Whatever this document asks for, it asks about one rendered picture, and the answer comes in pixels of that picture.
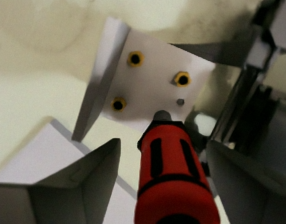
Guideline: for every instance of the grey cylinder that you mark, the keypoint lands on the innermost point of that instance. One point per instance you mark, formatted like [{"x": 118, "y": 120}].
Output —
[{"x": 179, "y": 101}]

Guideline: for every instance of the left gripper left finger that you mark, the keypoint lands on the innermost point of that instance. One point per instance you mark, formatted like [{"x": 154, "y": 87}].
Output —
[{"x": 80, "y": 195}]

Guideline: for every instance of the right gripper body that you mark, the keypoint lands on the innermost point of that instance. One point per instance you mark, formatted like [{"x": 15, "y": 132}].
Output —
[{"x": 252, "y": 109}]

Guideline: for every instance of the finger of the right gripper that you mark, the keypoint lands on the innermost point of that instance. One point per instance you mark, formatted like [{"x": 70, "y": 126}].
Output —
[
  {"x": 232, "y": 52},
  {"x": 194, "y": 132}
]

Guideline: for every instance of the red and black nut driver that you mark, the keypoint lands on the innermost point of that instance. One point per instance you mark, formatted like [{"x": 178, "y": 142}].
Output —
[{"x": 172, "y": 188}]

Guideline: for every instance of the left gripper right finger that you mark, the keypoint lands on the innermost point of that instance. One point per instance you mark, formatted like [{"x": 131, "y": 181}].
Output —
[{"x": 250, "y": 192}]

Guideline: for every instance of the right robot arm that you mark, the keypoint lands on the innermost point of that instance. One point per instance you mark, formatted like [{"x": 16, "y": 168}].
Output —
[{"x": 269, "y": 145}]

